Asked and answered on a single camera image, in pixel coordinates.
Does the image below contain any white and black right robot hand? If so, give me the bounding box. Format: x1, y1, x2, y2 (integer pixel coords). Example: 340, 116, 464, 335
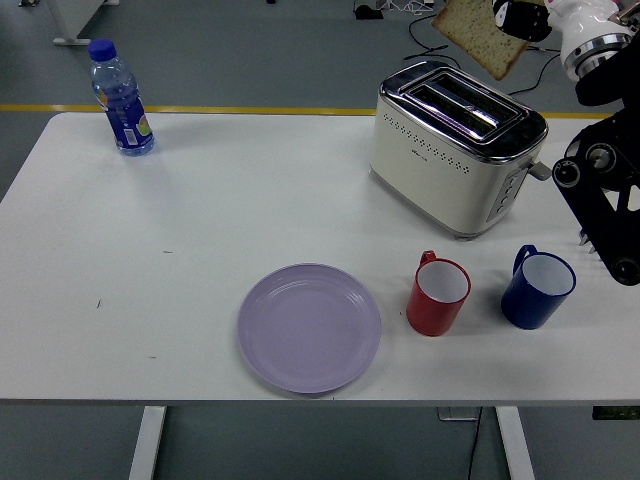
492, 0, 632, 80

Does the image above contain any slice of brown bread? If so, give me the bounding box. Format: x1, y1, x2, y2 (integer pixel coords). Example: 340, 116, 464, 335
432, 0, 530, 81

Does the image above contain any cream and chrome toaster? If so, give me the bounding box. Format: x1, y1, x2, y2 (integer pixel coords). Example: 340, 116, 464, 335
368, 59, 553, 242

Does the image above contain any purple round plate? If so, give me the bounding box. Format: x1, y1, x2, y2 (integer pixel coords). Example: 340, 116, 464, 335
236, 263, 382, 395

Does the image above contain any black floor device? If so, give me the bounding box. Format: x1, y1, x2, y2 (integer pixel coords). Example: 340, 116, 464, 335
352, 0, 385, 21

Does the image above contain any metal toast rack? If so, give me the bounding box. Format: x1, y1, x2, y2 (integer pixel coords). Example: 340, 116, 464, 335
578, 228, 602, 257

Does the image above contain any blue mug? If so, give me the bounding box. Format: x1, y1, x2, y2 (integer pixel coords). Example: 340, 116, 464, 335
500, 243, 577, 330

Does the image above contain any red mug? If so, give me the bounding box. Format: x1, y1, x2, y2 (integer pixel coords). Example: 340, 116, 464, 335
405, 249, 472, 337

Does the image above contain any black under-table control box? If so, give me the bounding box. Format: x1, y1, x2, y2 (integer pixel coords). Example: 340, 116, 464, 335
592, 405, 640, 420

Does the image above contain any white table leg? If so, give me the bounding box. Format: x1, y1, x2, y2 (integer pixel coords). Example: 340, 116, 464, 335
494, 405, 536, 480
128, 405, 167, 480

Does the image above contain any blue-capped plastic water bottle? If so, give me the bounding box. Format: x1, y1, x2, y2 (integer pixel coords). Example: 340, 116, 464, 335
87, 38, 156, 159

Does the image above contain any white background desk leg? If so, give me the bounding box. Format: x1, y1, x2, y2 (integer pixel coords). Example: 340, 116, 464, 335
49, 0, 121, 47

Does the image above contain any long black floor cable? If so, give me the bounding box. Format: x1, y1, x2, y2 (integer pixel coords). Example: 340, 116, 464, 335
509, 43, 565, 96

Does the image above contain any short black floor cable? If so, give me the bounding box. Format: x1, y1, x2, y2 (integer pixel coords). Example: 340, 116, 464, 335
408, 14, 450, 52

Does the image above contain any white wire frame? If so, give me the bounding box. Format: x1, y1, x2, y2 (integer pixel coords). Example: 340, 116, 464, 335
377, 0, 435, 15

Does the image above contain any grey under-table bracket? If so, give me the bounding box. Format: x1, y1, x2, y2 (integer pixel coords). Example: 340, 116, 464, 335
437, 407, 482, 421

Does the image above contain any thin black under-table cable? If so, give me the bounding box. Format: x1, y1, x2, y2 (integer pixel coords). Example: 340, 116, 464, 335
467, 407, 482, 480

